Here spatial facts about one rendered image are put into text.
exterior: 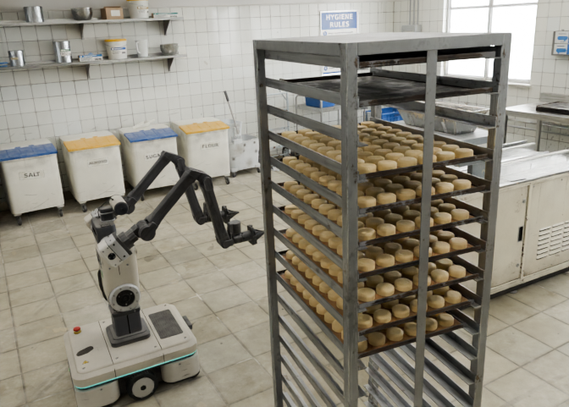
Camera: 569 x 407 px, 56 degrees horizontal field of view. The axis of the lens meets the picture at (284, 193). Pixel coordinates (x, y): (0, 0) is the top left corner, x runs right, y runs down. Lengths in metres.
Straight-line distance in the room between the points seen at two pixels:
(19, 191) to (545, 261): 4.83
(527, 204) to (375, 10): 5.11
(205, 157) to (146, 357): 3.77
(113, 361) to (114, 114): 4.16
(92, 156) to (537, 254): 4.34
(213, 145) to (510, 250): 3.75
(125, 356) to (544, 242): 2.82
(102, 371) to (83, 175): 3.39
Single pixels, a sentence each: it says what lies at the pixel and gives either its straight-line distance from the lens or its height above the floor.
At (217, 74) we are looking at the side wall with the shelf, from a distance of 7.02.
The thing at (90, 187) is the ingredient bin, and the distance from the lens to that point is 6.09.
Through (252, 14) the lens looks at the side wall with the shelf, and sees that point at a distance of 7.23.
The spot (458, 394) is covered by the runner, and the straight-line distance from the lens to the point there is 1.95.
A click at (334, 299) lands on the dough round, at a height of 1.05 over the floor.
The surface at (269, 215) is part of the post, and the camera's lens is 1.92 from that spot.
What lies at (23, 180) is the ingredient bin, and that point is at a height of 0.47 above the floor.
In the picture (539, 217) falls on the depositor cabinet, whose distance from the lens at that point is 3.97.
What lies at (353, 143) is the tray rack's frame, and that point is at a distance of 1.28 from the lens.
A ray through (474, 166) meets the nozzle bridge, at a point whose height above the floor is 1.01.
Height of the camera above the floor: 1.87
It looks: 18 degrees down
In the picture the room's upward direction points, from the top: 3 degrees counter-clockwise
